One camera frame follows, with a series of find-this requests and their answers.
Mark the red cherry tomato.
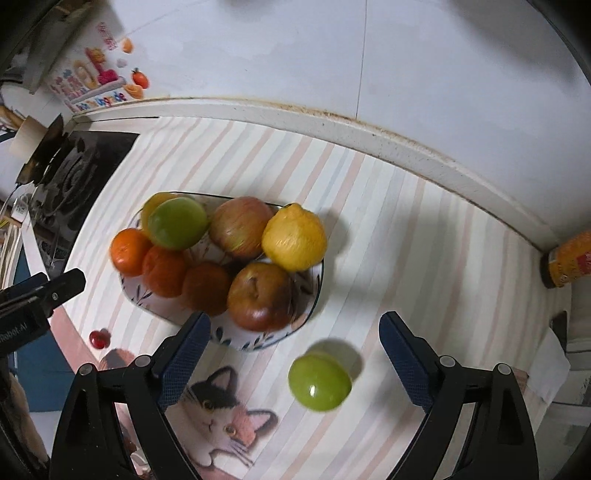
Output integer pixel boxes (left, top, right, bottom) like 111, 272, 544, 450
89, 329, 111, 350

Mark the dark orange mandarin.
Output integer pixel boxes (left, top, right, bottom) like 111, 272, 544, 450
181, 261, 232, 317

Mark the small green lime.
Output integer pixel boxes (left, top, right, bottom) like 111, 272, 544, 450
287, 352, 353, 412

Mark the bruised red apple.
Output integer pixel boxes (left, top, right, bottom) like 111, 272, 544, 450
228, 262, 297, 333

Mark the large green lime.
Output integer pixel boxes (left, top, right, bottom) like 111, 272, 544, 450
147, 196, 208, 251

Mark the large yellow lemon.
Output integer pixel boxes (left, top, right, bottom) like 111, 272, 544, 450
262, 203, 328, 272

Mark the blue kitchen cabinet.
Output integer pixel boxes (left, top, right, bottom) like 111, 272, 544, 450
11, 248, 77, 411

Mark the orange mandarin middle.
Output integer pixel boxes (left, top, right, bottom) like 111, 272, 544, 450
142, 246, 188, 298

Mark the striped cat placemat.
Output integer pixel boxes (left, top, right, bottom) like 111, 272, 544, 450
52, 117, 571, 479

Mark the orange mandarin far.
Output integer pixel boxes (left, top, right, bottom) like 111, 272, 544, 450
109, 228, 152, 277

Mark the floral ceramic fruit plate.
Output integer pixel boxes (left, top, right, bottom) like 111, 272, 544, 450
118, 191, 326, 352

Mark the black gas stove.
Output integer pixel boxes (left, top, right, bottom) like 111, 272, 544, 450
29, 131, 137, 278

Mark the red-green apple on plate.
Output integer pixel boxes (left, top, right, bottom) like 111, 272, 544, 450
208, 196, 273, 261

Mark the small yellow lemon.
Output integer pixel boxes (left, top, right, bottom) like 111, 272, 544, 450
140, 192, 176, 234

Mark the cream utensil holder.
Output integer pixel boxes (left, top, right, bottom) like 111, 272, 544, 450
9, 116, 48, 161

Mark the orange-label sauce bottle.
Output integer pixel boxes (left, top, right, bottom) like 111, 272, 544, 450
539, 230, 591, 289

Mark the colourful wall sticker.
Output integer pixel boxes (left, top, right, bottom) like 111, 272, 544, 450
44, 19, 150, 113

